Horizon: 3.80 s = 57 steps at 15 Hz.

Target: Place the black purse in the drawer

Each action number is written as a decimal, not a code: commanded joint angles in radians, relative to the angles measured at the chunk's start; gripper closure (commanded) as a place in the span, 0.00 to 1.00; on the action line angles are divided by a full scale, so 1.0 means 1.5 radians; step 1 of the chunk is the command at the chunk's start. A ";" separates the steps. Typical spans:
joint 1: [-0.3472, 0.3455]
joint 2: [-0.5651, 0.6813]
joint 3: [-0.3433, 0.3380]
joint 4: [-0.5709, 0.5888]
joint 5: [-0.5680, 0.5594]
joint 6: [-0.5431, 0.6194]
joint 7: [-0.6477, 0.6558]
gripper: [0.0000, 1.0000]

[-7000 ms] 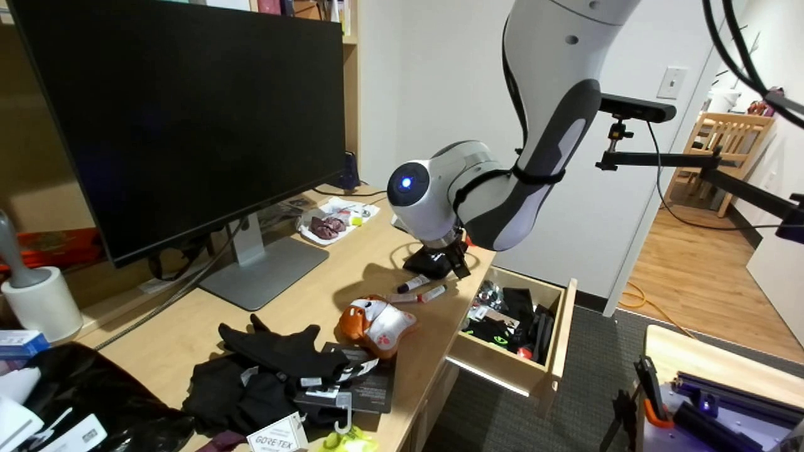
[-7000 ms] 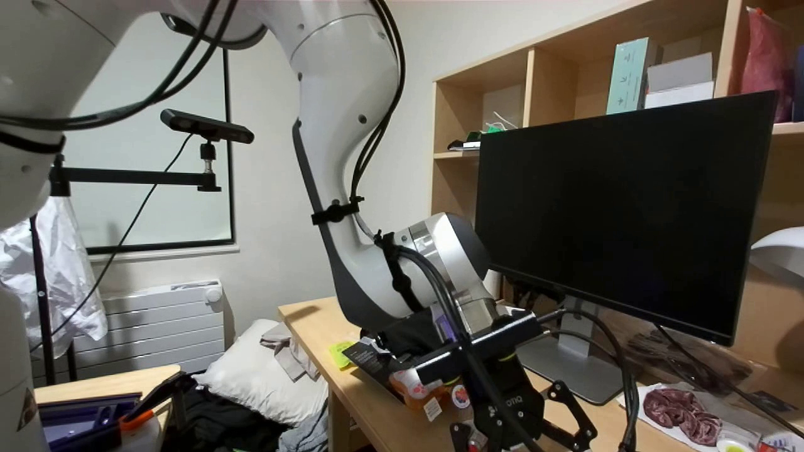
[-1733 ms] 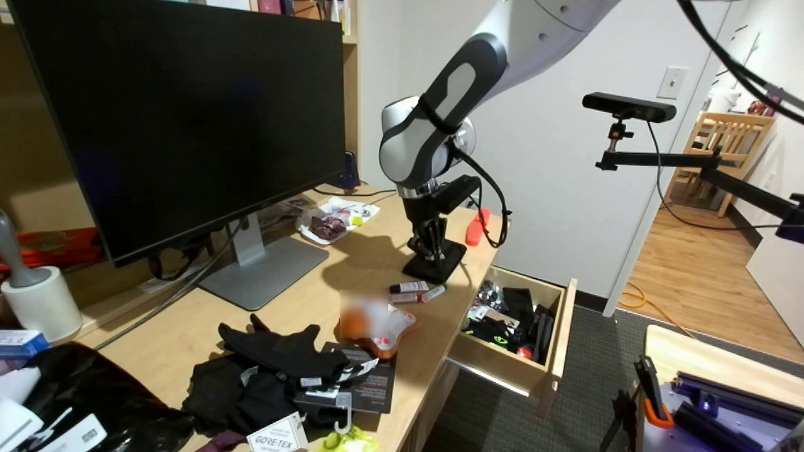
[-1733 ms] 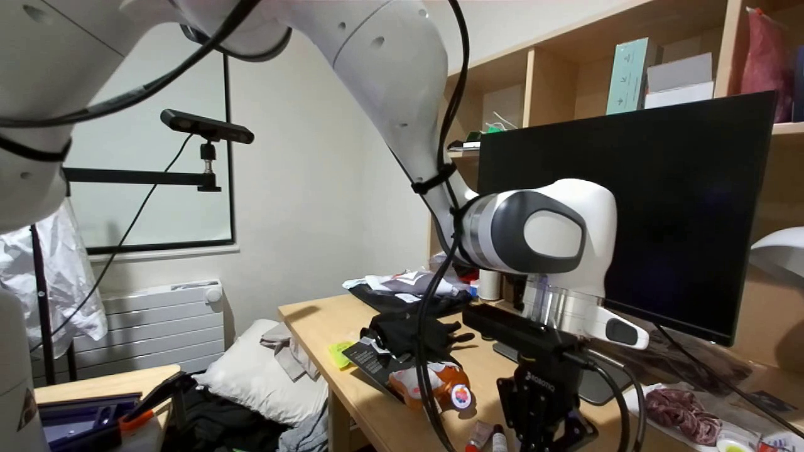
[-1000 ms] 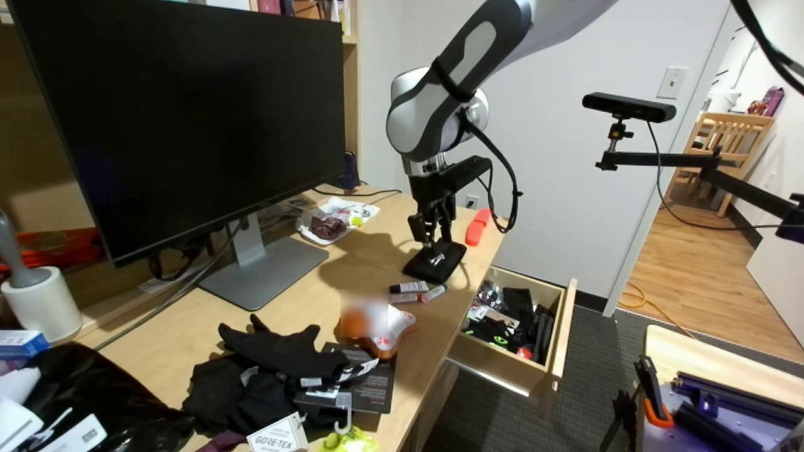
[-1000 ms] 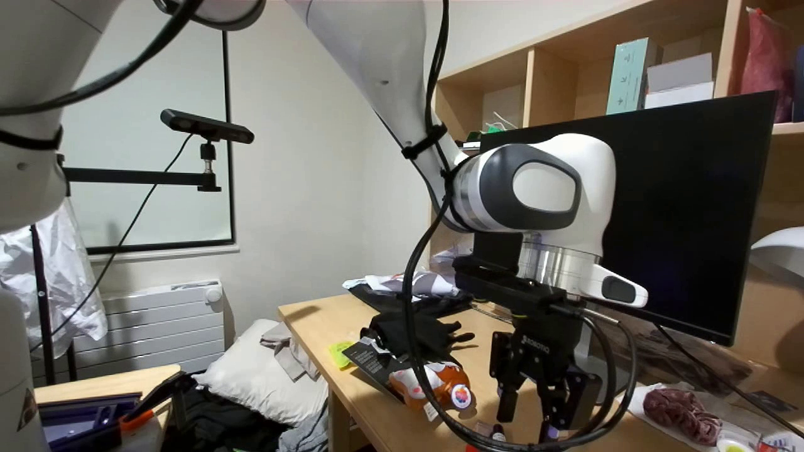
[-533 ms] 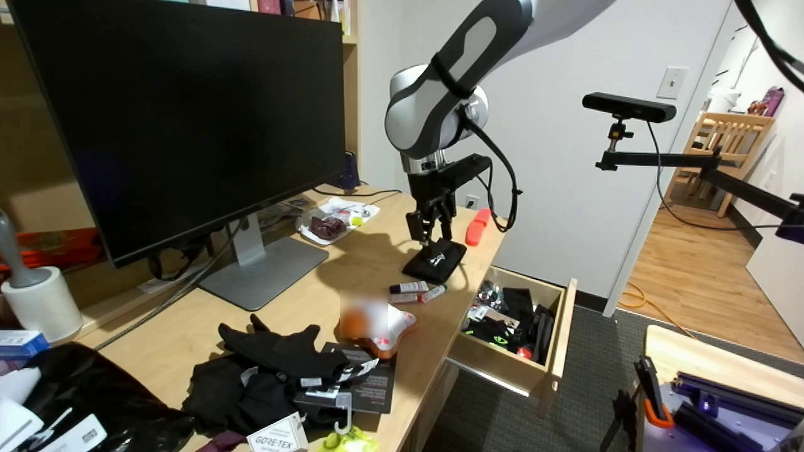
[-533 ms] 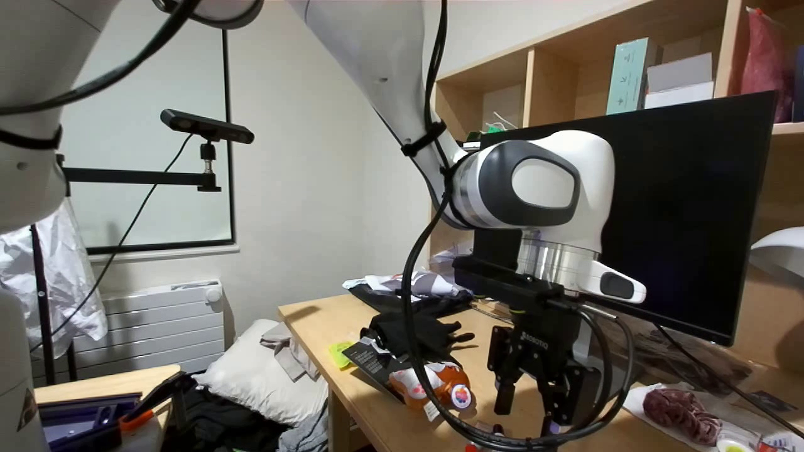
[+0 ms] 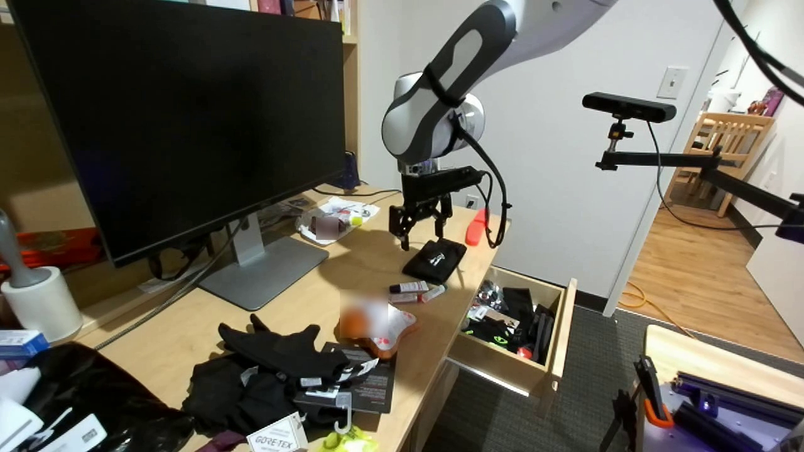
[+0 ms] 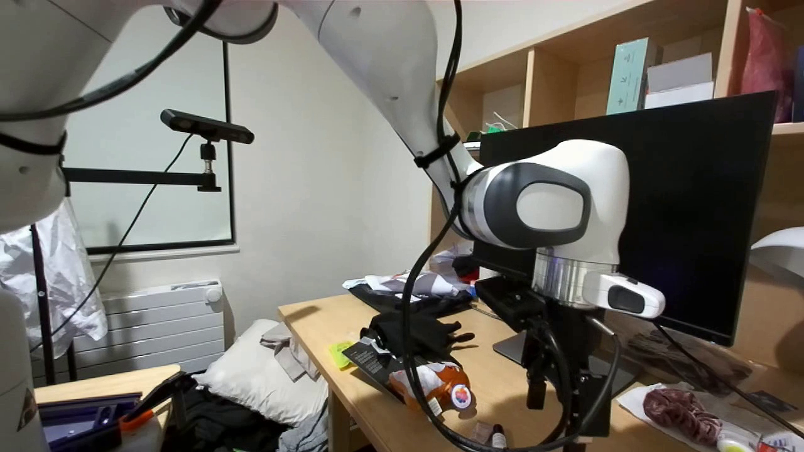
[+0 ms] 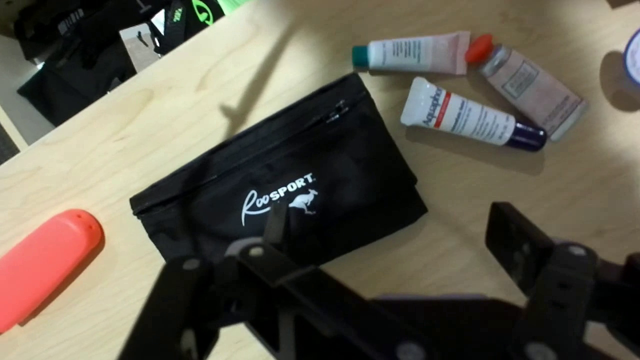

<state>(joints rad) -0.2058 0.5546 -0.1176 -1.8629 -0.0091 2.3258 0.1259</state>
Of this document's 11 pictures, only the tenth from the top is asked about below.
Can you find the red bag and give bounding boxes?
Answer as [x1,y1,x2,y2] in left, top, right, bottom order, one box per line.
[733,6,792,126]

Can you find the white pouch colourful round print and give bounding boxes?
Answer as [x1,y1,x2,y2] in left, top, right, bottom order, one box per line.
[383,362,442,407]

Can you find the orange pouch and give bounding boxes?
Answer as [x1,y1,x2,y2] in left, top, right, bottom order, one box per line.
[427,365,478,420]

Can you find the gray striped cloth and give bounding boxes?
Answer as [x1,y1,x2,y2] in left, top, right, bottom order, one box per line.
[257,322,318,384]

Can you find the white cloth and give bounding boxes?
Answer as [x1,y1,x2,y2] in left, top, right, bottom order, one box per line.
[339,268,481,307]

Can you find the black computer monitor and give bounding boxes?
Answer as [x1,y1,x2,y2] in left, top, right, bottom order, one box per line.
[478,91,778,409]

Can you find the teal book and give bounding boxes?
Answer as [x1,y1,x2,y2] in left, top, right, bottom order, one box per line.
[603,36,652,117]

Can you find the black cloth heap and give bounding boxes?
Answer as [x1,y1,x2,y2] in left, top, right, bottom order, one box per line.
[160,375,294,452]

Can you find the black bar camera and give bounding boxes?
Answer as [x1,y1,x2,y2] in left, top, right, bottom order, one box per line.
[159,106,257,149]

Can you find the light wooden desk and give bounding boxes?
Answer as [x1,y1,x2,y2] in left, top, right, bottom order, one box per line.
[277,292,804,452]

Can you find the orange handled tool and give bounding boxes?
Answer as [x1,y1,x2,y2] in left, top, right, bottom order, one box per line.
[113,370,185,440]

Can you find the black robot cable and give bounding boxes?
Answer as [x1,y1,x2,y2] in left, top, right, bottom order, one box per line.
[0,0,625,452]

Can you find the white rounded object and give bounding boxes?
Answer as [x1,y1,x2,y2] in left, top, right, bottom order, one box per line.
[746,223,804,292]

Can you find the white pillow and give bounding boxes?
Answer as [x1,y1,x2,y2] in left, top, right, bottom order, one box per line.
[192,316,334,427]

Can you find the black gloves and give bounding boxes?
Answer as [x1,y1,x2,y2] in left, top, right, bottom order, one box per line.
[363,292,478,365]

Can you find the white boxes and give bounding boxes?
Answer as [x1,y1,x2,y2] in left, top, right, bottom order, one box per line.
[642,50,715,114]

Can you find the black stand pole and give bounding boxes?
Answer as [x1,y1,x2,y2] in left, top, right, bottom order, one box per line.
[28,223,59,386]

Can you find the white coat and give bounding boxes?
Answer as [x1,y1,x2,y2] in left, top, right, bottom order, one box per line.
[0,201,113,357]

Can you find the wooden side table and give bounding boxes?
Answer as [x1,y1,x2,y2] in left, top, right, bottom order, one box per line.
[30,362,182,452]

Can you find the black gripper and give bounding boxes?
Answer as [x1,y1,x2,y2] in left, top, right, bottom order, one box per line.
[522,304,621,440]

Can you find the wooden bookshelf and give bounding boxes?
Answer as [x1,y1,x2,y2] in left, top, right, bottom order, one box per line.
[430,0,804,254]

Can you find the purple tray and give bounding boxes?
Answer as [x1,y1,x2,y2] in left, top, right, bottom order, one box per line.
[38,394,143,452]

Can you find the white radiator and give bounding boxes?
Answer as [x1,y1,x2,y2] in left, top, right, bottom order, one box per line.
[71,278,231,382]

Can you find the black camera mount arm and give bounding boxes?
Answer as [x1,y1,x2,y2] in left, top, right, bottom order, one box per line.
[62,137,225,195]

